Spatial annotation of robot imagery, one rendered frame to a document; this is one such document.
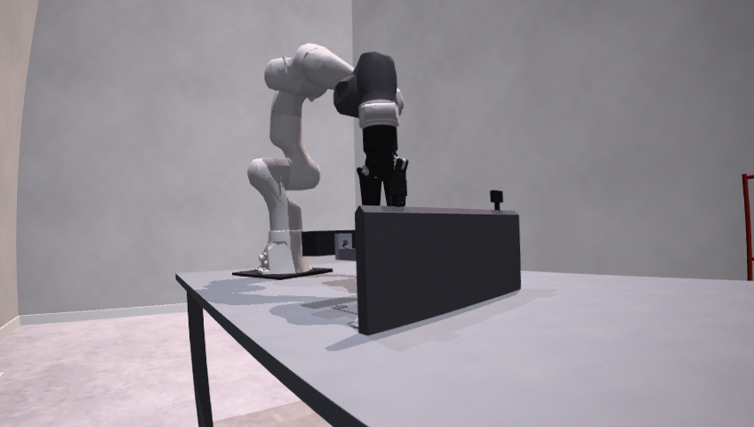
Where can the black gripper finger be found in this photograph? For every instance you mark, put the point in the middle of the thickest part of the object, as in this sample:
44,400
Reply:
369,185
398,173

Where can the black rectangular panel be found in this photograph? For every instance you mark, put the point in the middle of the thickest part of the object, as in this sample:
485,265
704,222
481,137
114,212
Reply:
415,263

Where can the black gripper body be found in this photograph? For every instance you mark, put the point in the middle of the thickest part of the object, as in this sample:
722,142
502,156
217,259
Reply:
380,141

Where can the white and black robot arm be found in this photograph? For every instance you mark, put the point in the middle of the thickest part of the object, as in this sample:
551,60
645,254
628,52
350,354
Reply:
372,81

